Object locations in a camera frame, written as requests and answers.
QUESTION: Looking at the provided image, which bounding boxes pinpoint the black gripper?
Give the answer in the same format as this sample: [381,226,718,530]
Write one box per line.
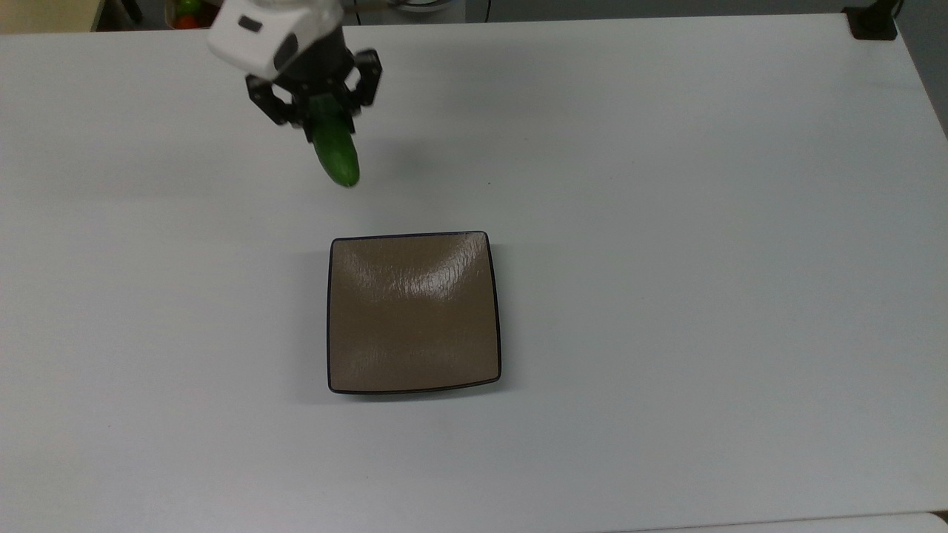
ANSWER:
[246,26,384,143]

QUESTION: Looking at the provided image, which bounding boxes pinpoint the red and green toy vegetables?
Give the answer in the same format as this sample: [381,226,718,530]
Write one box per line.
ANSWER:
[166,0,223,30]

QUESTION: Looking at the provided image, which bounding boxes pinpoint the black camera stand with clamp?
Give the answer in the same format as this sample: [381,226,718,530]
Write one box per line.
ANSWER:
[843,0,901,41]

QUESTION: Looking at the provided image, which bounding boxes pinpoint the brown square ceramic plate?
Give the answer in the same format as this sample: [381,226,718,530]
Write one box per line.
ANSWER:
[327,231,503,395]

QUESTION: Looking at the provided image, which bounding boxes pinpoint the tan wooden board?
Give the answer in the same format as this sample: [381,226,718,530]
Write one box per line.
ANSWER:
[0,0,106,35]

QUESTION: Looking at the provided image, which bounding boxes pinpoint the green cucumber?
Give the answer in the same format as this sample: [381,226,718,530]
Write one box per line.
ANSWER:
[307,96,361,188]

